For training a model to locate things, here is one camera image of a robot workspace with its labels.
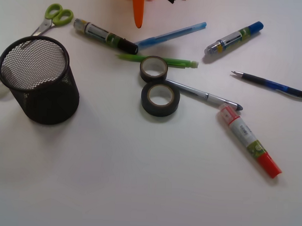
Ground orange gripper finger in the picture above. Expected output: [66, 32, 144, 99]
[132, 0, 144, 29]

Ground green handled scissors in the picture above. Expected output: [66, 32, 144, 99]
[31, 3, 74, 37]

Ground translucent blue pen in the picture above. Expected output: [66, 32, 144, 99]
[136, 22, 206, 49]

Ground silver grey pen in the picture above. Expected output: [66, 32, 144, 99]
[166, 79, 243, 111]

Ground black mesh pen holder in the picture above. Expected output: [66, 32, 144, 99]
[0, 36, 80, 125]

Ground blue black click pen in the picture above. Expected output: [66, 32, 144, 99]
[231, 71, 302, 99]

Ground black capped marker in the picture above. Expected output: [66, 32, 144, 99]
[74, 18, 139, 55]

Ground green mechanical pencil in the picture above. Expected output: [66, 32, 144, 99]
[116, 54, 199, 69]

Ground black tape roll upper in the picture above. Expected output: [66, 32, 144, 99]
[140, 56, 169, 83]

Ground black tape roll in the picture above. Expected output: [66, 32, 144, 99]
[140, 56, 169, 83]
[141, 80, 180, 117]

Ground black tape roll lower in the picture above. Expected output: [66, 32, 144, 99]
[141, 80, 180, 117]

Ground blue capped marker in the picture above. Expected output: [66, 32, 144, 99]
[204, 21, 263, 56]

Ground red capped marker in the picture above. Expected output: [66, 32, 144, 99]
[219, 103, 282, 179]

